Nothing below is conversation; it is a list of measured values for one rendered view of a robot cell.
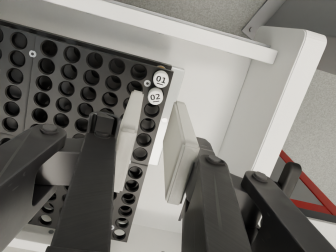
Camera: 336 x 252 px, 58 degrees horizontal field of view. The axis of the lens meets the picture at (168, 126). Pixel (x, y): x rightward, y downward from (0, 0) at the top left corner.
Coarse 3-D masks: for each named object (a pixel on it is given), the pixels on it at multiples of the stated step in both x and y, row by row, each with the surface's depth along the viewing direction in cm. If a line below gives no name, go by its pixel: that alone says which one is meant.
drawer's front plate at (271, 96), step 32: (256, 32) 32; (288, 32) 24; (256, 64) 29; (288, 64) 23; (256, 96) 27; (288, 96) 23; (256, 128) 26; (288, 128) 24; (224, 160) 32; (256, 160) 25
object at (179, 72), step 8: (176, 72) 30; (184, 72) 30; (176, 80) 30; (176, 88) 30; (168, 96) 31; (176, 96) 31; (168, 104) 31; (168, 112) 31; (160, 120) 32; (160, 128) 32; (160, 136) 32; (160, 144) 32; (152, 152) 33; (160, 152) 33; (152, 160) 33
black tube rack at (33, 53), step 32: (0, 32) 26; (32, 32) 26; (0, 64) 24; (32, 64) 24; (64, 64) 24; (96, 64) 27; (128, 64) 24; (160, 64) 27; (0, 96) 25; (32, 96) 25; (64, 96) 25; (96, 96) 25; (128, 96) 25; (0, 128) 26; (64, 128) 26; (64, 192) 28
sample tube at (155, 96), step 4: (152, 88) 25; (156, 88) 24; (148, 92) 25; (152, 92) 24; (156, 92) 24; (160, 92) 24; (148, 96) 24; (152, 96) 24; (156, 96) 24; (160, 96) 24; (148, 100) 24; (152, 100) 24; (156, 100) 24; (160, 100) 24; (156, 104) 24
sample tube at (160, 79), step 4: (156, 72) 24; (160, 72) 24; (164, 72) 24; (156, 76) 24; (160, 76) 24; (164, 76) 24; (156, 80) 24; (160, 80) 24; (164, 80) 24; (156, 84) 24; (160, 84) 24; (164, 84) 24
